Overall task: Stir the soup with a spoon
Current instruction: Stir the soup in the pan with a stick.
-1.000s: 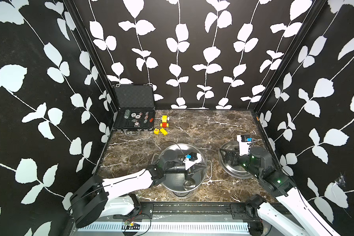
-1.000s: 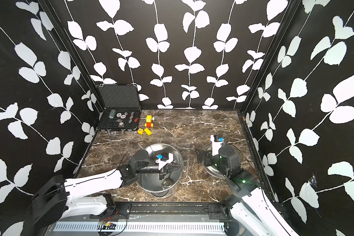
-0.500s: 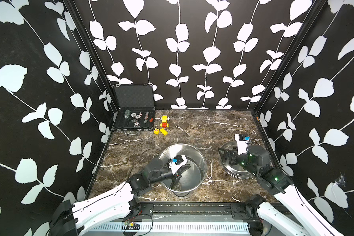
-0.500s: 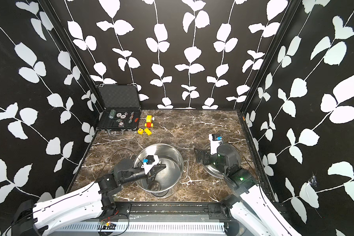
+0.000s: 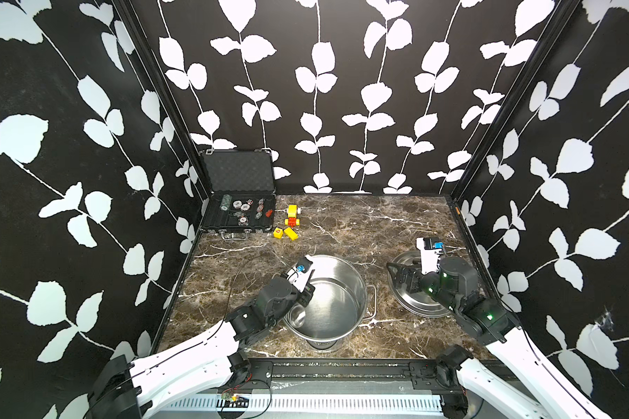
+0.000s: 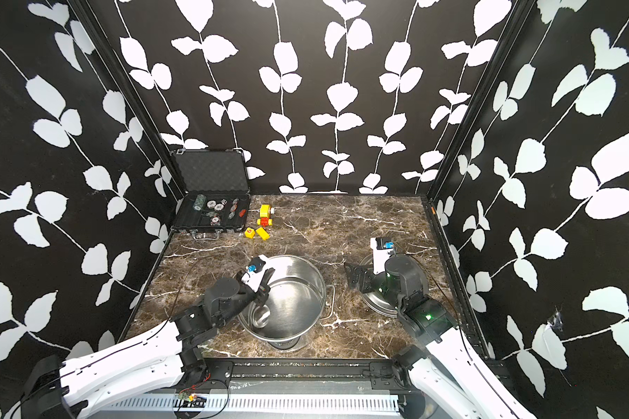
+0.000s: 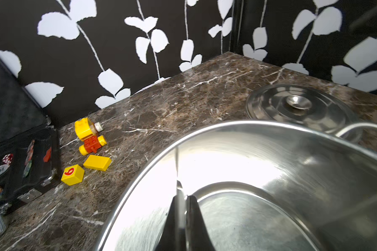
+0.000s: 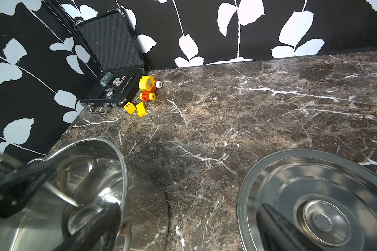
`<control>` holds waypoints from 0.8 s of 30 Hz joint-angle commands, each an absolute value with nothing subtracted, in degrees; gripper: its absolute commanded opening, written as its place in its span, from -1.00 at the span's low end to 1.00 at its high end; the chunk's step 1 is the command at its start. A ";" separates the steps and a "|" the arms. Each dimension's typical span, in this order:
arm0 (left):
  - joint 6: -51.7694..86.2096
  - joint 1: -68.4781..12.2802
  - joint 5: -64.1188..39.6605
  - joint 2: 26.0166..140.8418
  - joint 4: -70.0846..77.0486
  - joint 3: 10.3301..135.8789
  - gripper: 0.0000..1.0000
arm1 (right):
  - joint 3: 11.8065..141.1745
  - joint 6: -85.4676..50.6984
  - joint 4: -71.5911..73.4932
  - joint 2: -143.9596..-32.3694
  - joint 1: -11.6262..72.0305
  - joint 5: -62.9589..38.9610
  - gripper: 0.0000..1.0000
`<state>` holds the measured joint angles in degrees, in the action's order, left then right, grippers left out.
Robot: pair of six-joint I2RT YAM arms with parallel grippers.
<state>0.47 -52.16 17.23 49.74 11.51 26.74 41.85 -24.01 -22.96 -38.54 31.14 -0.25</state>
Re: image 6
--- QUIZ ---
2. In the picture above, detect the metal ladle spoon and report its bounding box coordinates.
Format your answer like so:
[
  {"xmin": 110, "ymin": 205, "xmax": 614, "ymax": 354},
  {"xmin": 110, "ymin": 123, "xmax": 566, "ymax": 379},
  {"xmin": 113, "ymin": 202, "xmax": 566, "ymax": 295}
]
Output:
[{"xmin": 250, "ymin": 305, "xmax": 271, "ymax": 330}]

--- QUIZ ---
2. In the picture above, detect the stainless steel pot lid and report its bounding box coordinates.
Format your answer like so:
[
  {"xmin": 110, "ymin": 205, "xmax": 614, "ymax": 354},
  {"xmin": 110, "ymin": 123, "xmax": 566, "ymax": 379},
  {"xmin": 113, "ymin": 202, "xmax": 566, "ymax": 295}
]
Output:
[{"xmin": 357, "ymin": 252, "xmax": 431, "ymax": 318}]

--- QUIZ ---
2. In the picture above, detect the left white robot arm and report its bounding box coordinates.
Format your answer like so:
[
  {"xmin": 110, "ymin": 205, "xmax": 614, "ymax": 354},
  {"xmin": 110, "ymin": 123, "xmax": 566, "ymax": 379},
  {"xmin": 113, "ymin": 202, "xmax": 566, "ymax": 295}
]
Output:
[{"xmin": 19, "ymin": 268, "xmax": 274, "ymax": 418}]

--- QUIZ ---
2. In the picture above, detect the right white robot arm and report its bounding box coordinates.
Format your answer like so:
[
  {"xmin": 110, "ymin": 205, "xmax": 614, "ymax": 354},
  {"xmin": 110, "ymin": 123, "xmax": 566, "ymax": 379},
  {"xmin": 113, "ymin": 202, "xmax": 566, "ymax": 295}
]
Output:
[{"xmin": 344, "ymin": 254, "xmax": 533, "ymax": 418}]

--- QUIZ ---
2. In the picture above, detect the yellow flat toy brick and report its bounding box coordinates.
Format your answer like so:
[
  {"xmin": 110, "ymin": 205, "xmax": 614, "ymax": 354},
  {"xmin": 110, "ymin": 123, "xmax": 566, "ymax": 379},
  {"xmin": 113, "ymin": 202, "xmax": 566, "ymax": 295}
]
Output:
[{"xmin": 256, "ymin": 228, "xmax": 270, "ymax": 240}]

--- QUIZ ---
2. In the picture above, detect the small yellow cube block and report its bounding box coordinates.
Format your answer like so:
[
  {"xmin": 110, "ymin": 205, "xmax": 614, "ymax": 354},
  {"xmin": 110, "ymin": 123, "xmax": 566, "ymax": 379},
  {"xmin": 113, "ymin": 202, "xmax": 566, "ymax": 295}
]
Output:
[{"xmin": 244, "ymin": 228, "xmax": 256, "ymax": 239}]

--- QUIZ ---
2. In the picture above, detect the yellow red toy block figure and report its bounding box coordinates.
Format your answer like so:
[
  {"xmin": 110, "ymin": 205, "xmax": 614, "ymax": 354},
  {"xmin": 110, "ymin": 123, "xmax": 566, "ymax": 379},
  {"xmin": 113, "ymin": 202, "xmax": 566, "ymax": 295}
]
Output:
[{"xmin": 257, "ymin": 204, "xmax": 274, "ymax": 227}]

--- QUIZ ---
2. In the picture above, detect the open black carrying case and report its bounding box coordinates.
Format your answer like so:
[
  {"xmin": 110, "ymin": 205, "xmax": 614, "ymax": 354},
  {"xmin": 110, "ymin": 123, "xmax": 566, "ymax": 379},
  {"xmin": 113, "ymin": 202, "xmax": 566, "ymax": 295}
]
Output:
[{"xmin": 172, "ymin": 149, "xmax": 251, "ymax": 240}]

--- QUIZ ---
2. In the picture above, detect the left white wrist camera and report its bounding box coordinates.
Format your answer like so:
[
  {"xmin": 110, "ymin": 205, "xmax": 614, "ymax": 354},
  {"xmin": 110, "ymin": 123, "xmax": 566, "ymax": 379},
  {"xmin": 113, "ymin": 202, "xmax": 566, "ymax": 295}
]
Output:
[{"xmin": 240, "ymin": 255, "xmax": 271, "ymax": 292}]

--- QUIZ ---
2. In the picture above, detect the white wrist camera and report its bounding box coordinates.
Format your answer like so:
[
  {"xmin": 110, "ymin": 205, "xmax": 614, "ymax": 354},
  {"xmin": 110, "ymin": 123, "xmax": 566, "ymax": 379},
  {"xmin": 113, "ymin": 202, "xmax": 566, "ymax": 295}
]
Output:
[
  {"xmin": 240, "ymin": 255, "xmax": 271, "ymax": 292},
  {"xmin": 370, "ymin": 237, "xmax": 396, "ymax": 274}
]

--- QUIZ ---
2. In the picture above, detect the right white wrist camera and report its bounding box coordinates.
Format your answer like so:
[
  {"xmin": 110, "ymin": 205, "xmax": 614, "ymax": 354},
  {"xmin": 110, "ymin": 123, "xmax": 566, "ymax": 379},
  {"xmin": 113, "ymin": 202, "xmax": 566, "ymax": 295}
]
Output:
[{"xmin": 370, "ymin": 237, "xmax": 396, "ymax": 274}]

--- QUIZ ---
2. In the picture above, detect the black front rail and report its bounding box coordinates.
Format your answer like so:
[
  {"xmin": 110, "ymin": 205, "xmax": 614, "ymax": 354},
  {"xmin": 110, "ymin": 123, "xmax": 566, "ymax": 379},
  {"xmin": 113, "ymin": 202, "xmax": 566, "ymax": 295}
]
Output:
[{"xmin": 195, "ymin": 358, "xmax": 416, "ymax": 393}]

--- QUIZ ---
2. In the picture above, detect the white slotted cable duct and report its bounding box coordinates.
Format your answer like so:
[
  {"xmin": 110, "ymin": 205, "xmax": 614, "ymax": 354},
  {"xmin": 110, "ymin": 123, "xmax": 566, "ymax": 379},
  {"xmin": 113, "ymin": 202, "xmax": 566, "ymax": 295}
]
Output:
[{"xmin": 102, "ymin": 394, "xmax": 399, "ymax": 416}]

